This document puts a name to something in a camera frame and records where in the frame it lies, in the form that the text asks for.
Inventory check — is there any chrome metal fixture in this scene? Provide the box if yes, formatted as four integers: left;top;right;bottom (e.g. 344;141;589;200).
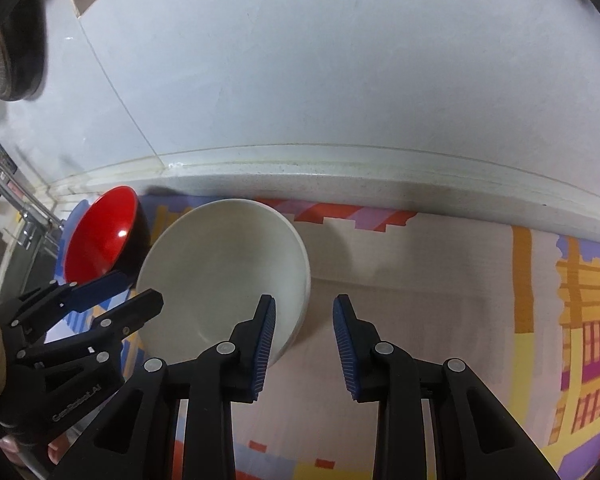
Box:
0;135;65;281

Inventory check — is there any white bowl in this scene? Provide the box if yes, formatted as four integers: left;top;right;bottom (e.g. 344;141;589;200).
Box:
136;199;312;367

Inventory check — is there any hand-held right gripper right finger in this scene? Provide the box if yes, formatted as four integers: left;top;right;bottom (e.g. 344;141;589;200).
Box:
333;294;548;480

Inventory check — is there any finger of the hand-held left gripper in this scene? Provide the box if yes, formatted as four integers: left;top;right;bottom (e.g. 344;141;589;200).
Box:
17;288;164;366
10;270;133;332

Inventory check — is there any colourful printed table mat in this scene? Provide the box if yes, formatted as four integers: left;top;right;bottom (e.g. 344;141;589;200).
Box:
45;195;600;480

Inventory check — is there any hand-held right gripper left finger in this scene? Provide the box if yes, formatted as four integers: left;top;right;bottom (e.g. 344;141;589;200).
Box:
62;294;277;480

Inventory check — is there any person's left hand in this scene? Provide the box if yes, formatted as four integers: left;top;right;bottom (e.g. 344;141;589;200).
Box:
0;432;58;467

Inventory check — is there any red and black bowl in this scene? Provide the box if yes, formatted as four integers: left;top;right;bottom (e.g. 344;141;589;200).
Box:
62;186;151;283

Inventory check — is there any dark round pan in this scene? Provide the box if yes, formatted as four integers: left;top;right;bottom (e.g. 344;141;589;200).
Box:
0;0;48;102

